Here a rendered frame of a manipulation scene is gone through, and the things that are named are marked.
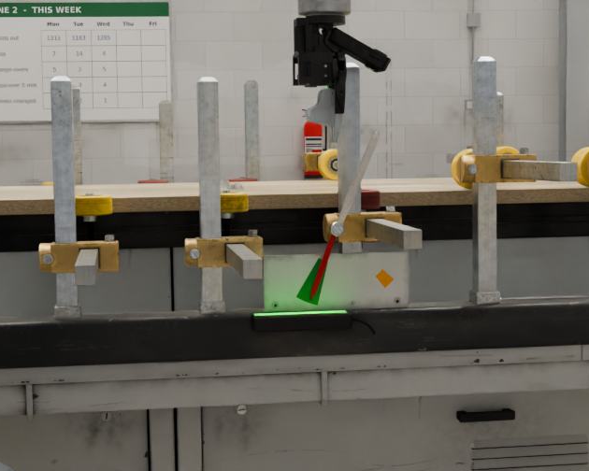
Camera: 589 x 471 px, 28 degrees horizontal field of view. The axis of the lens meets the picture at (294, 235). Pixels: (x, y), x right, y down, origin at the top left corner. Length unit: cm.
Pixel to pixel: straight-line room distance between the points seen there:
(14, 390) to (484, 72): 100
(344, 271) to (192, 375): 33
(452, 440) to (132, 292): 72
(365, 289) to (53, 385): 57
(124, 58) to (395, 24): 214
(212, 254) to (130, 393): 29
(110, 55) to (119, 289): 705
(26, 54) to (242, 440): 717
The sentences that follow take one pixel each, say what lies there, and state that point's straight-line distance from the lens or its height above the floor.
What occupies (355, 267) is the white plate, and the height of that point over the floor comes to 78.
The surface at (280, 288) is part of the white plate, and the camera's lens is 207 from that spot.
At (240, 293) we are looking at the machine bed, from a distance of 229.
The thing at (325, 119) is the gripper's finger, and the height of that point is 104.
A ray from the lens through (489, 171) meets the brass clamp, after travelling 214.
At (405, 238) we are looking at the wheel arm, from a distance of 182.
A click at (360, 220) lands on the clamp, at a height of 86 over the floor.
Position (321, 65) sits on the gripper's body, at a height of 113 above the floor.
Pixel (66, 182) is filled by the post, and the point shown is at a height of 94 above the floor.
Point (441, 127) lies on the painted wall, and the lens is 947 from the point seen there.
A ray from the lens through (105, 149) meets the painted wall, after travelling 927.
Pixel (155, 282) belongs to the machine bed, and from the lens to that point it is 227.
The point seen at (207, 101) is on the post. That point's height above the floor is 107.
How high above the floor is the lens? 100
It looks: 4 degrees down
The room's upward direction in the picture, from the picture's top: 1 degrees counter-clockwise
